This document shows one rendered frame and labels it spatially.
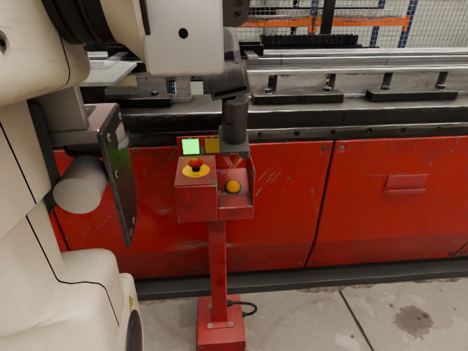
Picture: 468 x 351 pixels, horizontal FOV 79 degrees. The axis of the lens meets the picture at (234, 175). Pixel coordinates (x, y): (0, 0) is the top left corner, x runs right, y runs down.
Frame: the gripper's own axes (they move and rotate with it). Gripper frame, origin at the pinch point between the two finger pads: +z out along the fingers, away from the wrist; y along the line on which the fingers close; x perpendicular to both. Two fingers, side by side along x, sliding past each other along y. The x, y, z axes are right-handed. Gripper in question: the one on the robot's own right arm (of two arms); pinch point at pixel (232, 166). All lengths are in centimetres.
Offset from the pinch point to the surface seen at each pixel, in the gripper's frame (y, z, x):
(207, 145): 10.5, 1.5, 6.1
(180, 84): 34.7, -4.5, 14.3
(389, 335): -23, 76, -64
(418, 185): 13, 26, -72
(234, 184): 0.6, 7.6, -0.7
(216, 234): -5.2, 22.9, 4.5
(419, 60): 59, -1, -85
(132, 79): 35.1, -6.4, 29.0
